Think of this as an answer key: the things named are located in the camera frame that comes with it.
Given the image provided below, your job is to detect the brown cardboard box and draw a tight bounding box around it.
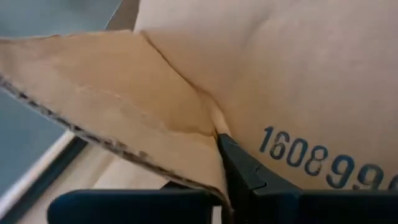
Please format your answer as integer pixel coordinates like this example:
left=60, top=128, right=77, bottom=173
left=0, top=0, right=398, bottom=224

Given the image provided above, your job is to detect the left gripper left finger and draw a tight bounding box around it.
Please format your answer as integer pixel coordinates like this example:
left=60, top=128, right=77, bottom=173
left=47, top=181, right=223, bottom=224

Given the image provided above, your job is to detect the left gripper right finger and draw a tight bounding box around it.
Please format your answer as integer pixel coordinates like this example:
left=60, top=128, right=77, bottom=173
left=216, top=133, right=398, bottom=224

